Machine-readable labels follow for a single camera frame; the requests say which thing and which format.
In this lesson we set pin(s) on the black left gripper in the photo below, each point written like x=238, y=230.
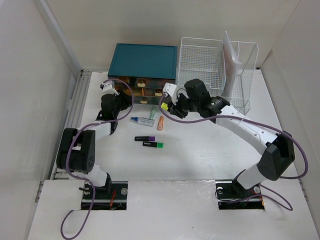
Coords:
x=124, y=99

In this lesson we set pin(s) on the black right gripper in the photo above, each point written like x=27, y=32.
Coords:
x=175, y=109

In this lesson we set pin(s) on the teal desktop drawer cabinet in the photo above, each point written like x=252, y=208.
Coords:
x=146, y=68

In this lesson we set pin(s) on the purple cap black highlighter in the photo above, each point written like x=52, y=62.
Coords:
x=144, y=138

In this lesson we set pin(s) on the green cap black highlighter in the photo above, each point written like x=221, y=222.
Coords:
x=153, y=144

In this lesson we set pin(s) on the clear mesh zipper pouch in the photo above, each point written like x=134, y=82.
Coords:
x=231, y=65

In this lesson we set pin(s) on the yellow cap black highlighter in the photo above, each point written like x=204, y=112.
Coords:
x=164, y=106

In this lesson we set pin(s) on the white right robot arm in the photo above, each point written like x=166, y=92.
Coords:
x=276, y=149

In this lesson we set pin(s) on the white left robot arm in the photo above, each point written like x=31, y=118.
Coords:
x=77, y=148

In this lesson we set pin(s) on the clear staples box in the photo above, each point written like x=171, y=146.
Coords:
x=143, y=121

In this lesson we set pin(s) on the clear acrylic file holder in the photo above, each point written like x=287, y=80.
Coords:
x=247, y=53

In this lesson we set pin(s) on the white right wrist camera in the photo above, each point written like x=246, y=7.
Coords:
x=170, y=90

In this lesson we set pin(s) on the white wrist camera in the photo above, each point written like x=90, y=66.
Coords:
x=108, y=88
x=170, y=90

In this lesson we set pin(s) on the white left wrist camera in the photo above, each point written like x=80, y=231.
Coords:
x=108, y=88

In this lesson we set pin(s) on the white wire mesh file tray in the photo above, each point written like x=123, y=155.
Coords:
x=203, y=59

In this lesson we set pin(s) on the aluminium rail frame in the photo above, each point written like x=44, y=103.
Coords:
x=72, y=118

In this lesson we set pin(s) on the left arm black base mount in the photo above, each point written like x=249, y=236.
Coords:
x=112, y=197

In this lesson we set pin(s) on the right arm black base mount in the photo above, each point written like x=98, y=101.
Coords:
x=232, y=196

